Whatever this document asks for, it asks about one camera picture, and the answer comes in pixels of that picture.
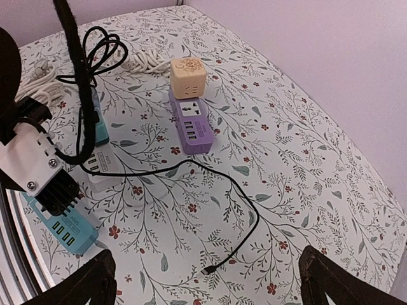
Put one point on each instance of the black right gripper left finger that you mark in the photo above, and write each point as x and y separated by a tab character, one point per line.
93	283

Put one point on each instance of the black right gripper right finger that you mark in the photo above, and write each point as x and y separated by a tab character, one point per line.
322	279

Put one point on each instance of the teal power strip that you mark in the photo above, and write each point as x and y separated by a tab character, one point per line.
72	230

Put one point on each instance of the white power strip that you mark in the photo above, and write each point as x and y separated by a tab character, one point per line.
102	160

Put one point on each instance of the teal charger plug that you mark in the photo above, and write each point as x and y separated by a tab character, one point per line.
101	132

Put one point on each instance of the light blue charger plug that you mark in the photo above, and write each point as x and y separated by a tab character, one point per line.
96	99

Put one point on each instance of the purple power strip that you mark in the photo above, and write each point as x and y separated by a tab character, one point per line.
192	125

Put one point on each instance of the beige cube socket adapter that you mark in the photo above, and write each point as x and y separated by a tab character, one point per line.
187	77

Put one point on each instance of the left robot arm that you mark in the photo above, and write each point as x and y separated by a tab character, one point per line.
11	107

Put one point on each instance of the floral table mat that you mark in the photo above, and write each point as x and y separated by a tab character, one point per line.
229	227

